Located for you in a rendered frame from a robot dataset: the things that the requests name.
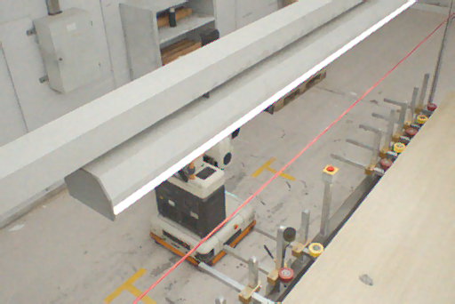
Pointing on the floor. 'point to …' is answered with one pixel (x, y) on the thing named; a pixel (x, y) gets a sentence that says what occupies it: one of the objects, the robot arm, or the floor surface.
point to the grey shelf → (141, 51)
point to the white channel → (148, 100)
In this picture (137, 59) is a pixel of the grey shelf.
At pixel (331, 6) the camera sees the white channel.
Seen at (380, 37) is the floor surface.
